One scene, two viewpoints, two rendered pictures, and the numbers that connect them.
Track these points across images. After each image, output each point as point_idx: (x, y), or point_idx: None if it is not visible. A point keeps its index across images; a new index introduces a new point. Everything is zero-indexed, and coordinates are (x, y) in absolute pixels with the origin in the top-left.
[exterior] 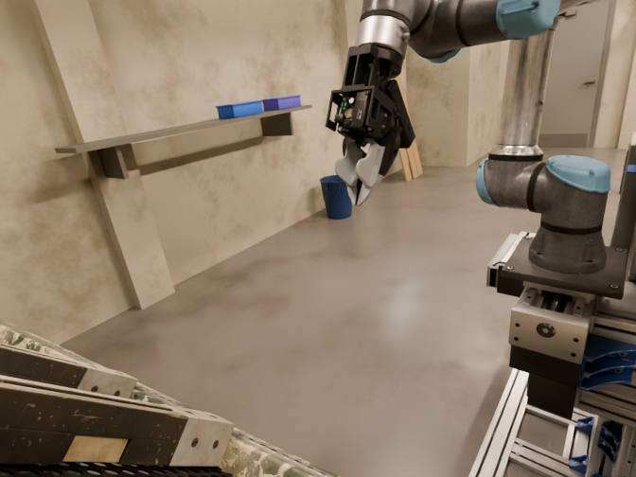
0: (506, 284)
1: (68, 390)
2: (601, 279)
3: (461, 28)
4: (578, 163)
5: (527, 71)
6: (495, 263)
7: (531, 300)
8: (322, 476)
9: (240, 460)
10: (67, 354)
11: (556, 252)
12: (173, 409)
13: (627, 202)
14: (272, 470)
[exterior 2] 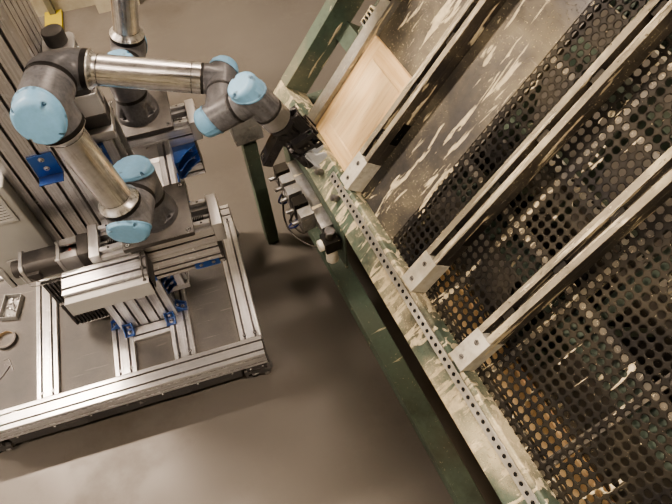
0: (152, 275)
1: (472, 216)
2: (174, 191)
3: None
4: (134, 164)
5: (100, 149)
6: (143, 277)
7: (204, 220)
8: (375, 239)
9: (405, 270)
10: (510, 457)
11: (171, 202)
12: (431, 259)
13: (29, 215)
14: (394, 255)
